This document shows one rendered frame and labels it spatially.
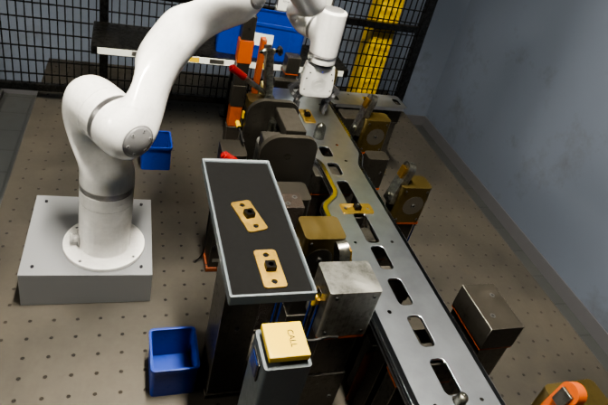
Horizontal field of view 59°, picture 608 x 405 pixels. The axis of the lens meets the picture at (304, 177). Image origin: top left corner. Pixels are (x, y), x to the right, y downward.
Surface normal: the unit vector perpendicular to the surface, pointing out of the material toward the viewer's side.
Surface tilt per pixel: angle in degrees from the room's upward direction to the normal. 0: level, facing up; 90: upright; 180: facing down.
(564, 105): 90
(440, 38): 90
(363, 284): 0
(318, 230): 0
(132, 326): 0
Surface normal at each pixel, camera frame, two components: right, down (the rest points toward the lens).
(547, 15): -0.95, -0.04
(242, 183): 0.22, -0.81
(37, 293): 0.24, 0.58
